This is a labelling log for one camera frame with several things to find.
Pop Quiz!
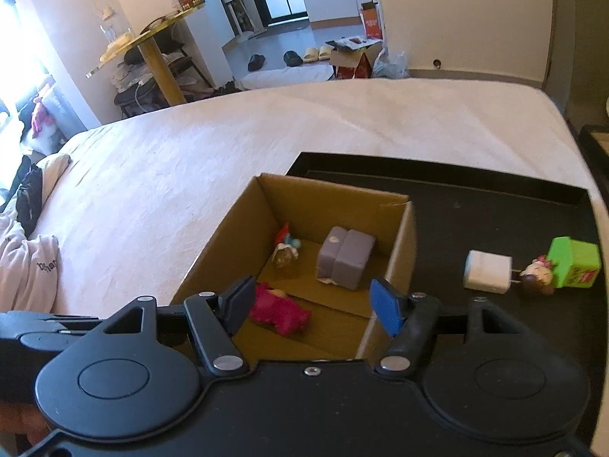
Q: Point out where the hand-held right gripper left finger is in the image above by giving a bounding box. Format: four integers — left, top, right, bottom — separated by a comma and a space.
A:
102, 275, 256, 377

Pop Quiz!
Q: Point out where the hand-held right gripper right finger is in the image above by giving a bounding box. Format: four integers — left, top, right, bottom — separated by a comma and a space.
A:
370, 278, 524, 375

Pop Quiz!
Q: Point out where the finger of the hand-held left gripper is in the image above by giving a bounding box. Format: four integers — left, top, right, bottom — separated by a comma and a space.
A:
0, 312, 104, 358

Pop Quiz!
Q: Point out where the pink plush toy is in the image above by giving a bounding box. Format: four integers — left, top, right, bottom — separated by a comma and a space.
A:
247, 283, 312, 334

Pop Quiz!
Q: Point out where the brown cardboard box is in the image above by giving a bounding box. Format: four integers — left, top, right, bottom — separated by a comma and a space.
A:
174, 174, 417, 360

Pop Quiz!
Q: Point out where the grey block case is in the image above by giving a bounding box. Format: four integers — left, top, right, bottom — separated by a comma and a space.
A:
316, 226, 376, 291

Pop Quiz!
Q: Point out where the red hat figurine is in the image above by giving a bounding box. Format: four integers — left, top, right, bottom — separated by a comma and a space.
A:
273, 223, 303, 277

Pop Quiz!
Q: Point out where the white charger plug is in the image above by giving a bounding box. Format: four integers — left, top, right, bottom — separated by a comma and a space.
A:
464, 250, 521, 295

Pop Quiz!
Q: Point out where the black tray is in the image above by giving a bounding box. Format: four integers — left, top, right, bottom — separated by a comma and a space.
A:
285, 151, 600, 344

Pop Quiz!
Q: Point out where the brown hair doll figurine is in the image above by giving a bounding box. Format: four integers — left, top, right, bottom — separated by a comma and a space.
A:
518, 254, 555, 296

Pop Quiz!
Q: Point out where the person's left forearm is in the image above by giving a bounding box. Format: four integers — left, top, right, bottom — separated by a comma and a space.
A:
0, 400, 39, 457

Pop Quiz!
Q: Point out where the white garment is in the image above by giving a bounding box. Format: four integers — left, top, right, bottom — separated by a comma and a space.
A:
0, 214, 60, 312

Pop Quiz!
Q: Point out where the black bag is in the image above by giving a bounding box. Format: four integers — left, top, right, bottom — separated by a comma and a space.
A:
15, 164, 43, 236

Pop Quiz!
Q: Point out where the beige pillow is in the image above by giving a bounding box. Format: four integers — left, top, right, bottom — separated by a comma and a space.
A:
35, 152, 72, 186

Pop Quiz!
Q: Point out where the bed with white sheet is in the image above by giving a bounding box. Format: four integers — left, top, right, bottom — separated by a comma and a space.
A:
29, 78, 600, 315

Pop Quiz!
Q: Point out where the pink stuffed toy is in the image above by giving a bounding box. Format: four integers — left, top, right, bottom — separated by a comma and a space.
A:
31, 97, 55, 136

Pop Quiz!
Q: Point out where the white floor mat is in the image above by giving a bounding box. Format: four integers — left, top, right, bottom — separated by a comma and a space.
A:
236, 63, 334, 91

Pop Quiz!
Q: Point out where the black chair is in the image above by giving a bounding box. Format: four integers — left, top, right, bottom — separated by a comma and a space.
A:
113, 48, 210, 120

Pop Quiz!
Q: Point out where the clear plastic bag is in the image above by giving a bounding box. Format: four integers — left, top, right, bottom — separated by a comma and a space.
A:
373, 49, 410, 79

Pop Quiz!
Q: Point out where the red cardboard box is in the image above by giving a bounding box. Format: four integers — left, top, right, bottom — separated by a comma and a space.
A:
330, 40, 384, 80

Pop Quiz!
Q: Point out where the magazine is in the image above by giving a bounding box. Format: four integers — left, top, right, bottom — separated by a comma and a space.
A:
325, 35, 376, 51

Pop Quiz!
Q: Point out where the round table with yellow leg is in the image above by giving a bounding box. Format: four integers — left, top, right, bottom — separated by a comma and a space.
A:
86, 7, 205, 105

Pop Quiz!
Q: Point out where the white appliance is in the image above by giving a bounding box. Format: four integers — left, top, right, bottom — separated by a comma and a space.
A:
183, 0, 236, 86

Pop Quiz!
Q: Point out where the orange box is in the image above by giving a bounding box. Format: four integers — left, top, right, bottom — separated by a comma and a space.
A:
360, 2, 384, 40

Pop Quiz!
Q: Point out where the clear water bottle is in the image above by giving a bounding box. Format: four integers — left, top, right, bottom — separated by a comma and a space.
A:
99, 7, 120, 43

